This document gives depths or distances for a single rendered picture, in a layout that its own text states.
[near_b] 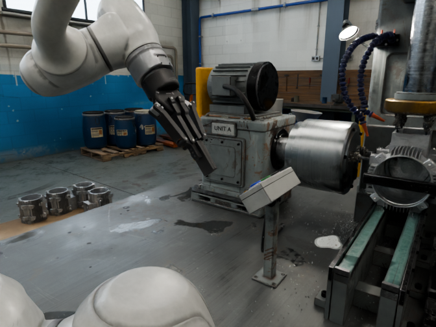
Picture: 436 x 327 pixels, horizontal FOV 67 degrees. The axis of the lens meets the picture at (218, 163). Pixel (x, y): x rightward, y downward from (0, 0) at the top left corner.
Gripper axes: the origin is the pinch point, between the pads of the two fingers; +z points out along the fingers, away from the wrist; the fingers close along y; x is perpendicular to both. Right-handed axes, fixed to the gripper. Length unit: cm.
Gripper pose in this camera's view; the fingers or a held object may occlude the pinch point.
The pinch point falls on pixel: (202, 157)
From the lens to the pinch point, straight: 68.7
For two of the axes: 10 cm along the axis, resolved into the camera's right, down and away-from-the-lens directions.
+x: -6.4, 4.8, 6.0
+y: 5.8, -2.1, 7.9
